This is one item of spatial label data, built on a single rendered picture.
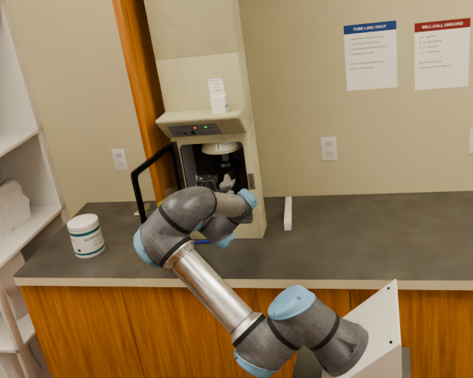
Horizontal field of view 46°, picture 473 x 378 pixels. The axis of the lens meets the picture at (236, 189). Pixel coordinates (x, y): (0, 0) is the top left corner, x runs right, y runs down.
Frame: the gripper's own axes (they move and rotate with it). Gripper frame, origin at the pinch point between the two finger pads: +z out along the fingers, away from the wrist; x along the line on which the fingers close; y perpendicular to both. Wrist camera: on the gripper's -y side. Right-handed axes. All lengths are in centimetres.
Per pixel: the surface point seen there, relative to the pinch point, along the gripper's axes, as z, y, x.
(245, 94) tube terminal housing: 9.0, 31.4, -14.1
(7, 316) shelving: -21, -53, 102
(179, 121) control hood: -5.1, 27.7, 8.5
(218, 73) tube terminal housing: 7.0, 41.0, -5.9
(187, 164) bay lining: 9.4, 3.8, 14.4
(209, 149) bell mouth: 8.4, 10.3, 3.3
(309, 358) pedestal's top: -66, -26, -41
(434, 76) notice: 50, 20, -85
